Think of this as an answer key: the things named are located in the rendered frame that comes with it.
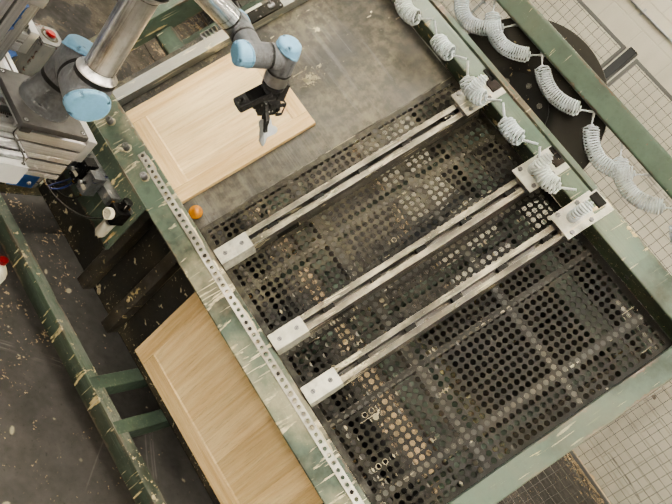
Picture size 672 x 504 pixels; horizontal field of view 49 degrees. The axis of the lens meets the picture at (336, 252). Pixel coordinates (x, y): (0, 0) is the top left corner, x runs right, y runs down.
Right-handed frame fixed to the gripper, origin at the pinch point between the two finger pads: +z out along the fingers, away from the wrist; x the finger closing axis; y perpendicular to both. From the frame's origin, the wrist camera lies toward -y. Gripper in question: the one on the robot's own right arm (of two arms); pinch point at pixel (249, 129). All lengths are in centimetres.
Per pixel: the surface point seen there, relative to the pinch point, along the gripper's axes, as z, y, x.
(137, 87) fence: 35, -7, 57
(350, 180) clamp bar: 11.9, 35.1, -19.3
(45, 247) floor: 132, -31, 60
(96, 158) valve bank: 51, -27, 40
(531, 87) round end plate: -4, 135, -4
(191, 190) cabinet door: 40.1, -5.4, 9.7
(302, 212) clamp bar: 22.4, 17.8, -20.9
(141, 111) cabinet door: 39, -8, 48
